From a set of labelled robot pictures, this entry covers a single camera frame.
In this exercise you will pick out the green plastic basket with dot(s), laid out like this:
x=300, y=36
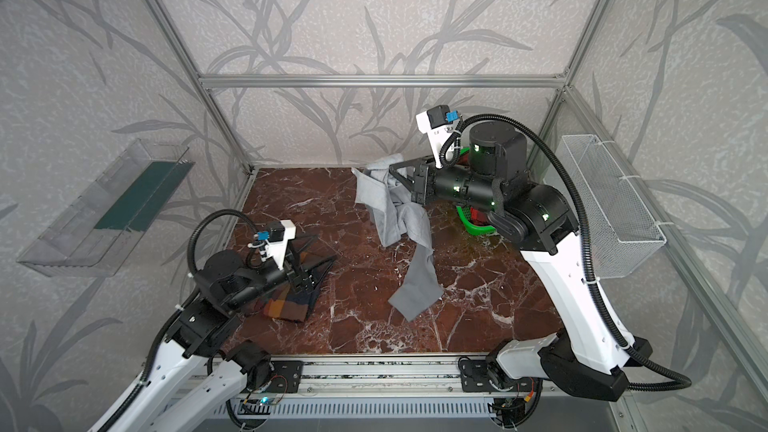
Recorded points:
x=477, y=195

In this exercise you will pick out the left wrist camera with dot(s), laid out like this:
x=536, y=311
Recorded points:
x=276, y=240

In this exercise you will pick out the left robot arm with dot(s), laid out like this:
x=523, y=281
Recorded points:
x=187, y=374

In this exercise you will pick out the aluminium front rail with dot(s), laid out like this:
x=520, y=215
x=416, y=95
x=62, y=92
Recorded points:
x=430, y=375

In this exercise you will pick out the aluminium cage frame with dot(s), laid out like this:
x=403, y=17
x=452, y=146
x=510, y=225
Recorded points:
x=742, y=343

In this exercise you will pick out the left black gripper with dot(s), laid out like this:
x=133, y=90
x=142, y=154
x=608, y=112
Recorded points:
x=299, y=273

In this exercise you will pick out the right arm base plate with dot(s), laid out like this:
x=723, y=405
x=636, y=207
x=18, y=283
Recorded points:
x=476, y=376

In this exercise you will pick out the white wire mesh basket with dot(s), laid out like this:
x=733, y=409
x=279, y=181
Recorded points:
x=623, y=232

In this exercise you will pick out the grey long sleeve shirt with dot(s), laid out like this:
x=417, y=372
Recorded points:
x=395, y=216

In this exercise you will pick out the red black plaid shirt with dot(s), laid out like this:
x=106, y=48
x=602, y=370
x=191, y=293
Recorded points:
x=478, y=218

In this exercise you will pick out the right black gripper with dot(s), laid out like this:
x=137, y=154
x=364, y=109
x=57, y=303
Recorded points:
x=420, y=180

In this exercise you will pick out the folded multicolour plaid shirt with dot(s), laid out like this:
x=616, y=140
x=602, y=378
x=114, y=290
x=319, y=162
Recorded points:
x=287, y=305

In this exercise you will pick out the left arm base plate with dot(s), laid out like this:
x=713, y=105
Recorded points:
x=284, y=377

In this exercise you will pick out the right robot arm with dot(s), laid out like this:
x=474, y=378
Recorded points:
x=582, y=359

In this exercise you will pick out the clear acrylic wall shelf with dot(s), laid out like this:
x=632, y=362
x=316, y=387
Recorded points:
x=94, y=236

